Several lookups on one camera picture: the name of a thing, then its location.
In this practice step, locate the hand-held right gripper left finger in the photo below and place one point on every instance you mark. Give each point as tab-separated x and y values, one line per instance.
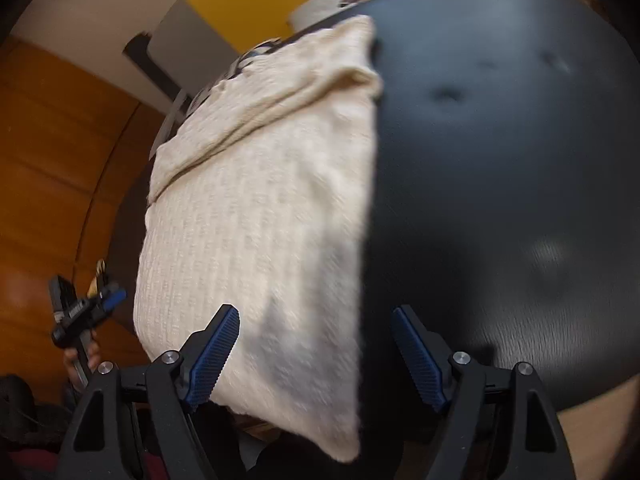
212	360

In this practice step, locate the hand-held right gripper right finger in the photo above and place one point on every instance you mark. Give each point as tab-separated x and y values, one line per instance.
420	360

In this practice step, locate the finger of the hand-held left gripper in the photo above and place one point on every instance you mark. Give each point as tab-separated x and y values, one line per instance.
112	297

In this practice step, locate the cream knit sweater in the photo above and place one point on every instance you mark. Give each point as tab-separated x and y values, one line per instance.
260	210

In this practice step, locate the person's left hand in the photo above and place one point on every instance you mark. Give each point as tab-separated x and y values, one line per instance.
93	357

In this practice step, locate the yellow crumpled wrapper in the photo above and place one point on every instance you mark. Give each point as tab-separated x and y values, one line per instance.
97	277

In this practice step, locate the person's dark clothing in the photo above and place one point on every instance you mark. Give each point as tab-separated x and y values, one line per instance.
30	425

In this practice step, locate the dark chair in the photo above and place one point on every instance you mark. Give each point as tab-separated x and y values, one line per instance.
150	65

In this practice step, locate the grey patterned cushion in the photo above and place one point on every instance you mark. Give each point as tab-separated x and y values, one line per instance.
240	67

